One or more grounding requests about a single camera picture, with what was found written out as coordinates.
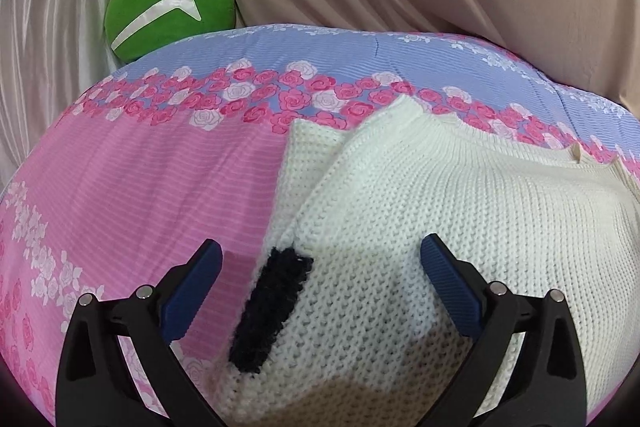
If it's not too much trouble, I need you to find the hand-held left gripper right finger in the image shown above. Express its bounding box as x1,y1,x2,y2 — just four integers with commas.
420,235,588,427

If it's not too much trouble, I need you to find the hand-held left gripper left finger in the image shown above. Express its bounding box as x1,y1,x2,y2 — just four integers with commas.
55,239,223,427

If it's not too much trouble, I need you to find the white red black knit sweater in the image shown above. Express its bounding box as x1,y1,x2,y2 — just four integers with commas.
209,95,640,427

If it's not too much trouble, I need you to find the pink floral bed sheet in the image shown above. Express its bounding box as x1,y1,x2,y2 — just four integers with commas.
0,23,640,427

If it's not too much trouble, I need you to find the green round cushion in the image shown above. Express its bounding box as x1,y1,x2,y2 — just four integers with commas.
104,0,236,62

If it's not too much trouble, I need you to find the white satin curtain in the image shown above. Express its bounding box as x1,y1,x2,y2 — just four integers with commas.
0,0,151,188

